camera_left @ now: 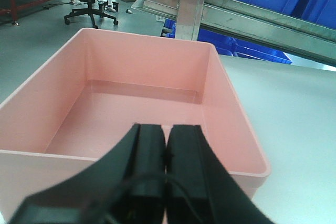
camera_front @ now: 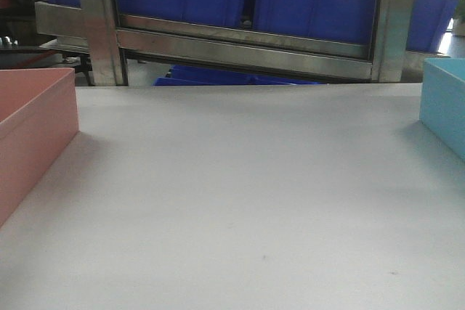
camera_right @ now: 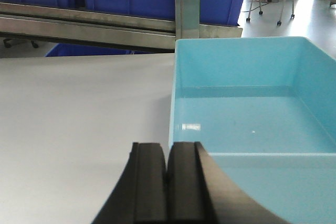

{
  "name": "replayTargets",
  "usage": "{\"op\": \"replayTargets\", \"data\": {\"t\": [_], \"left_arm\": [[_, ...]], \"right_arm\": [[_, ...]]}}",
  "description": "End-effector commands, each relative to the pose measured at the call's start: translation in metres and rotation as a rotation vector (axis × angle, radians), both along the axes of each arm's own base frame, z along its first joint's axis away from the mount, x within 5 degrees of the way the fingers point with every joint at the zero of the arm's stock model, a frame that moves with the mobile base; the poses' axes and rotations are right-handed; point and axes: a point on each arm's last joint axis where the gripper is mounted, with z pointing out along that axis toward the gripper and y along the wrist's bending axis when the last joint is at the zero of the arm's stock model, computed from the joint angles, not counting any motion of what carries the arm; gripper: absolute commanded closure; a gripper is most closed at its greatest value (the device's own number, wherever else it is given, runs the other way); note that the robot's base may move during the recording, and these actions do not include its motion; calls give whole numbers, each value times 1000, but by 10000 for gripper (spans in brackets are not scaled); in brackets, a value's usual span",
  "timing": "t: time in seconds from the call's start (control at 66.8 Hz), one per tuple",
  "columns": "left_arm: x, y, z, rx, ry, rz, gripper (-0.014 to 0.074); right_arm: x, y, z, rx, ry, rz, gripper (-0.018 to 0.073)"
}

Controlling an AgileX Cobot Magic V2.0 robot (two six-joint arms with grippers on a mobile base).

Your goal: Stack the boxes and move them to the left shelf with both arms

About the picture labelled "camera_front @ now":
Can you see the pink plastic box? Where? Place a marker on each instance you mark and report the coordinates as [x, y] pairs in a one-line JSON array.
[[39, 118]]

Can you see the light blue plastic box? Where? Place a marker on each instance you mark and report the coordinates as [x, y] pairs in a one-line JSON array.
[[442, 101]]

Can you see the stainless steel shelf rack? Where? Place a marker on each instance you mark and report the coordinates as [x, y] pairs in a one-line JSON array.
[[110, 38]]

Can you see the blue bin under rack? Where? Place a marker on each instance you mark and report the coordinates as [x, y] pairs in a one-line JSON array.
[[180, 75]]

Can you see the blue storage bin far right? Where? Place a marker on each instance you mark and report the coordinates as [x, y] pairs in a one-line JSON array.
[[429, 21]]

